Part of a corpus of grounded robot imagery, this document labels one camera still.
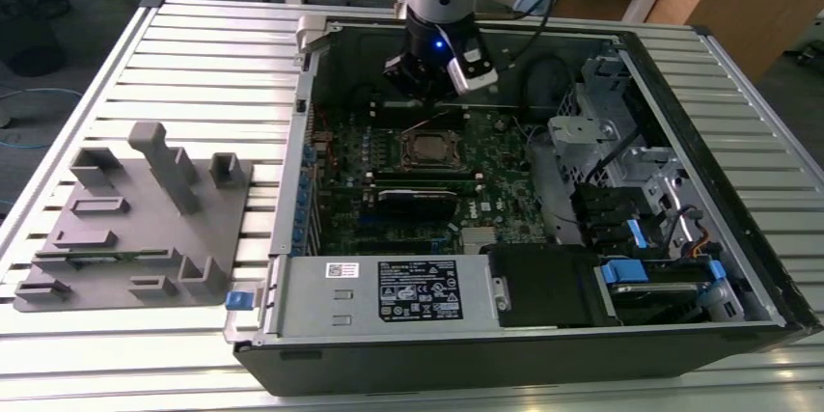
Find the hard disk in blue carrier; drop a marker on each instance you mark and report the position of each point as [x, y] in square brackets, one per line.
[623, 272]

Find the black plastic drive bracket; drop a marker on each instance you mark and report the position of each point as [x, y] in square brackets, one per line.
[599, 209]

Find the office chair wheel base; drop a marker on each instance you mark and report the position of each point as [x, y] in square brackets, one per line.
[810, 54]

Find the blue case latch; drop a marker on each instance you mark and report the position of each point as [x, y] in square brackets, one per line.
[239, 301]

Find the green motherboard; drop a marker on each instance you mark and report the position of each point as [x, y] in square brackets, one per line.
[509, 190]

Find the black PC case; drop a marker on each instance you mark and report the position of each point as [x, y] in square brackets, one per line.
[451, 364]

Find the grey parts rack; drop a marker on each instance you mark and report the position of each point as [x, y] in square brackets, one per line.
[129, 238]

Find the silver power supply unit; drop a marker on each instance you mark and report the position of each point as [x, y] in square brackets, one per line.
[310, 296]

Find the black fan shroud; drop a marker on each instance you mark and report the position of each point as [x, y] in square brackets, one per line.
[547, 286]

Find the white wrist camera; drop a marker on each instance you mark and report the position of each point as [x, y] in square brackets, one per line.
[477, 79]

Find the silver metal drive cage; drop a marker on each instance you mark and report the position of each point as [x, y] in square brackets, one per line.
[579, 129]

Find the silver CPU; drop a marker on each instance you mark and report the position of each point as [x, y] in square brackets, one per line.
[430, 147]

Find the black graphics card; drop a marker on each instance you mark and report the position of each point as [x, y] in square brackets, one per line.
[419, 207]

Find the CPU socket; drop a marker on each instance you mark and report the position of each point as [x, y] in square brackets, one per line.
[405, 167]

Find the green RAM stick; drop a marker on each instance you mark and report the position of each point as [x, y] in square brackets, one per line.
[97, 257]

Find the blue plastic pull tab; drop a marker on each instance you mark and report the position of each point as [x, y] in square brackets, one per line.
[638, 236]

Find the silver chipset heatsink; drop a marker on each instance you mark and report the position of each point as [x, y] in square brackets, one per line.
[479, 236]

